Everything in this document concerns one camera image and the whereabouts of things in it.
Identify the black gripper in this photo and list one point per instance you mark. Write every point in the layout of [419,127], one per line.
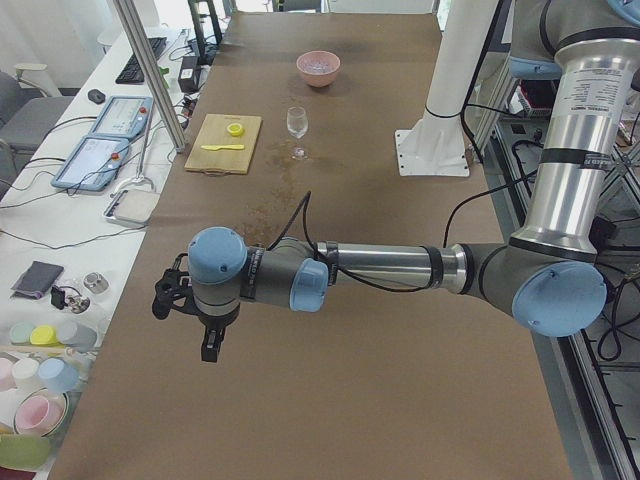
[214,323]

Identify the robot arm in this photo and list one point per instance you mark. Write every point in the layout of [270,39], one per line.
[544,276]

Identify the clear wine glass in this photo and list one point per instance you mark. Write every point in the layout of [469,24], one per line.
[297,126]

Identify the pink bowl of ice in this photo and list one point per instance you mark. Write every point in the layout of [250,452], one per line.
[318,68]

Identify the white tray with cloth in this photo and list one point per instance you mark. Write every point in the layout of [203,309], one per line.
[131,207]

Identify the stack of pastel cups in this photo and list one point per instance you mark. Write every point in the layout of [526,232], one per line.
[56,357]

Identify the metal cane rod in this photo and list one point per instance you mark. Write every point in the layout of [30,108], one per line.
[139,179]

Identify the pink cup in bowl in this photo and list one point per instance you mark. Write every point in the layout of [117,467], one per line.
[40,414]

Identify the grey folded cloth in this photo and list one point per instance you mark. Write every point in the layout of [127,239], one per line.
[37,280]

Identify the yellow plastic knife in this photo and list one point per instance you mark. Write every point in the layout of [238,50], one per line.
[224,147]

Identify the bamboo cutting board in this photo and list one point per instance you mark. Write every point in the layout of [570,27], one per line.
[213,132]

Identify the yellow lemon half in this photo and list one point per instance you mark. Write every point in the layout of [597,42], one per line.
[235,129]

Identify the lower blue teach pendant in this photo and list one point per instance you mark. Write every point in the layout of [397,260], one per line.
[93,164]

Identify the blue teach pendant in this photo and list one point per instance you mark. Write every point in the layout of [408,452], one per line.
[93,164]
[123,116]

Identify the upper blue teach pendant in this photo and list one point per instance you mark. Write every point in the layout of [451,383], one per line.
[123,116]

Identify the black power adapter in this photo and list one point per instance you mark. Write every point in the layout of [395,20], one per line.
[189,74]

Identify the black computer mouse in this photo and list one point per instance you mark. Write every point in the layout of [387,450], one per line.
[96,96]

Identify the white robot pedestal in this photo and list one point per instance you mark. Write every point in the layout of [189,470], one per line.
[434,146]

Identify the aluminium frame post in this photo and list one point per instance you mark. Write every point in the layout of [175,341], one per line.
[142,49]

